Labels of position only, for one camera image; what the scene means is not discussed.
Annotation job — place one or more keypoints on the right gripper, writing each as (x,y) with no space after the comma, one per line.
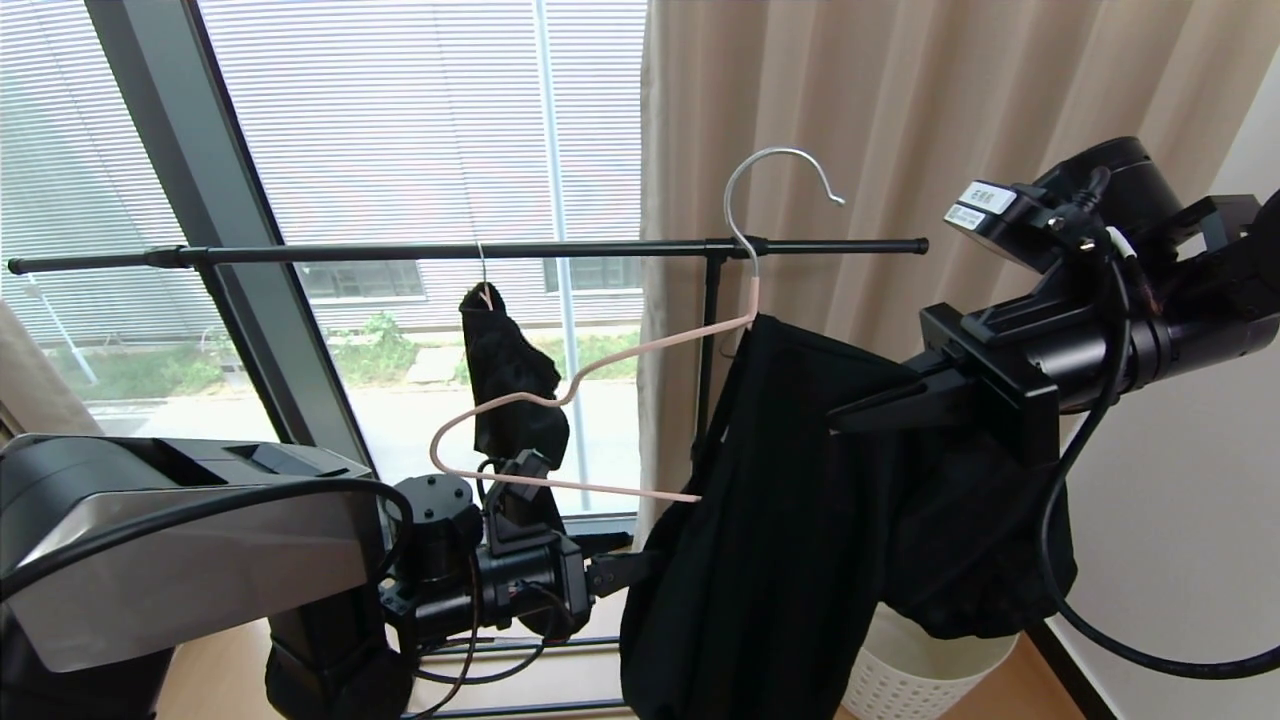
(1020,390)

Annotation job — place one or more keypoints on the window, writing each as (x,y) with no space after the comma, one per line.
(400,120)

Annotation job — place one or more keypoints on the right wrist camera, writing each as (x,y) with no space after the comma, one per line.
(1000,225)

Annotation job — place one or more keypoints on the black clothes rack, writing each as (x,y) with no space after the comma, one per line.
(350,251)

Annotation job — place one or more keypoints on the white laundry basket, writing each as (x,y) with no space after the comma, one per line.
(900,680)

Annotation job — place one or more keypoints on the beige curtain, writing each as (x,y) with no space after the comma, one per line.
(900,120)
(30,390)

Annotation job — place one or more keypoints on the pink clothes hanger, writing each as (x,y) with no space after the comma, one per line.
(486,297)
(754,300)

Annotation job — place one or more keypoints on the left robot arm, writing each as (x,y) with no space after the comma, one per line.
(180,560)

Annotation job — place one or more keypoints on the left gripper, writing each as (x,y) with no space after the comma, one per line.
(525,585)

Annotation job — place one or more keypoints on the black garment with white label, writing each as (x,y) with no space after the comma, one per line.
(780,520)

